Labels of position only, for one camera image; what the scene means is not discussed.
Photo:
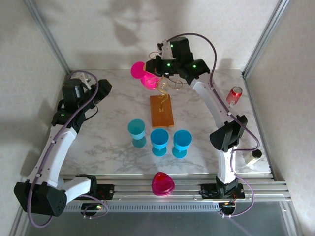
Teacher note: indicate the pink wine glass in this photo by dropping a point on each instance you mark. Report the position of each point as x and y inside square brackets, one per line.
[137, 70]

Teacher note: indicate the teal wine glass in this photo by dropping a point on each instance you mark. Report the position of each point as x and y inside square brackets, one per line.
[136, 129]

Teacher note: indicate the blue wine glass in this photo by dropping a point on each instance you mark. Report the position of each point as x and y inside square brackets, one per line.
[182, 140]
[159, 138]

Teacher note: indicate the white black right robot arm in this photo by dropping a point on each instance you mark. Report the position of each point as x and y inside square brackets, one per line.
[209, 98]

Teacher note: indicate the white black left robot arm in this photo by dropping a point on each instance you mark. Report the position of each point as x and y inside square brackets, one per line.
[56, 152]

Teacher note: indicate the red soda can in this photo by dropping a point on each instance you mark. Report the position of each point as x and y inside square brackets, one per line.
[233, 96]

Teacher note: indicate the pink heart-shaped container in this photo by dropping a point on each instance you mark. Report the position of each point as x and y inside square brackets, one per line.
[162, 184]

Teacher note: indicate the black controller board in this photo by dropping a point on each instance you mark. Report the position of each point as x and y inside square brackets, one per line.
[227, 207]
[92, 207]

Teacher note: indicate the aluminium frame post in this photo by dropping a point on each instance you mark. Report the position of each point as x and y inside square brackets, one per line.
[272, 24]
[48, 37]

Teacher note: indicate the aluminium side rail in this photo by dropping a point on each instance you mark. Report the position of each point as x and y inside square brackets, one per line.
[254, 115]

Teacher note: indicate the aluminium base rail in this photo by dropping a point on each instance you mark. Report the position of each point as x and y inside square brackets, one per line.
[192, 189]

